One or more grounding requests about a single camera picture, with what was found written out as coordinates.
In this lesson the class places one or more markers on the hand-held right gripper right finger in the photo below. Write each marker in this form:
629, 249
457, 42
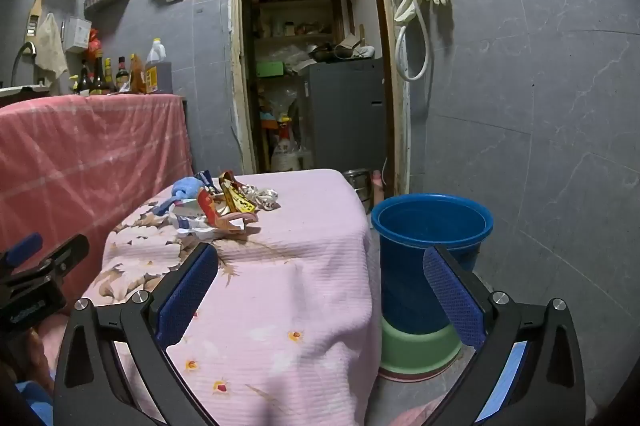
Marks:
452, 296

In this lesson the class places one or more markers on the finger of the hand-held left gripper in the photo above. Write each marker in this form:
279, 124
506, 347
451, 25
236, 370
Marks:
20, 248
65, 253

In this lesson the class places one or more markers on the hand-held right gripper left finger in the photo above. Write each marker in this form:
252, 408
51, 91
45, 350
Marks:
185, 296

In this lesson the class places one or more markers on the blue plastic bucket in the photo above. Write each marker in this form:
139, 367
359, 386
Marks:
415, 276

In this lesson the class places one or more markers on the light blue bag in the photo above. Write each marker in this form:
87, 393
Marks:
184, 187

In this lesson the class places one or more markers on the yellow red snack wrapper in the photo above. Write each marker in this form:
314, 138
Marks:
235, 198

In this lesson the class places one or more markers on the white printed wrapper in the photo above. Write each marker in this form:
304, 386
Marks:
263, 197

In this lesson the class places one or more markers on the person's left forearm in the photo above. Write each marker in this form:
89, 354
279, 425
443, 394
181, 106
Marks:
30, 403

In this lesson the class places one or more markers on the green plastic basin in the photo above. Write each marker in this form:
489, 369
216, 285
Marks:
415, 351

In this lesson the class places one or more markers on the pink plaid cloth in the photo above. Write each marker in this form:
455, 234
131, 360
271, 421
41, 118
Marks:
75, 156

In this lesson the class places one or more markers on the pink floral blanket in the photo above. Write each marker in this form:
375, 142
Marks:
300, 256

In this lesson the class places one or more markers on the steel pot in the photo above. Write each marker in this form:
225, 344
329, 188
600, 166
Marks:
357, 186

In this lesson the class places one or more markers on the white sack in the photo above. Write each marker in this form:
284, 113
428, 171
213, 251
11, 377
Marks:
285, 151

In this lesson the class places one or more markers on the yellow cap sauce bottle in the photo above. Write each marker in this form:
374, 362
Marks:
108, 74

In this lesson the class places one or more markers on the dark sauce bottle red label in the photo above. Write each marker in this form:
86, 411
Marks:
122, 76

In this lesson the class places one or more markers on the kitchen faucet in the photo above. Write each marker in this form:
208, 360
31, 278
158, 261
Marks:
20, 56

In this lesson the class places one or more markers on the large cooking oil bottle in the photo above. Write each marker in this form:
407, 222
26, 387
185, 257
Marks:
159, 76

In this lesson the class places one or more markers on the hanging beige rag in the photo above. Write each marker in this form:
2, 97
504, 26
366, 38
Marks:
50, 46

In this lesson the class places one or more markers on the red plastic bag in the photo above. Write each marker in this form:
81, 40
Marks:
94, 45

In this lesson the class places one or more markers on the wooden brush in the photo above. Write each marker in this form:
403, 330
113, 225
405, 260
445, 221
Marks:
34, 14

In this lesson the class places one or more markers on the green box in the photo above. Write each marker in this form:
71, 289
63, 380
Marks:
270, 69

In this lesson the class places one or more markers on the black pan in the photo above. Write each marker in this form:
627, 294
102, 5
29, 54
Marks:
327, 51

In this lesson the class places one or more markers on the cream rubber glove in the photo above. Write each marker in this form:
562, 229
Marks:
406, 9

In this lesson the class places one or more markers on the wooden shelf unit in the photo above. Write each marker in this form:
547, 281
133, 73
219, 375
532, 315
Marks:
295, 1

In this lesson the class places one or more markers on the white wall box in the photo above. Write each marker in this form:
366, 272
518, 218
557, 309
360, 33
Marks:
77, 34

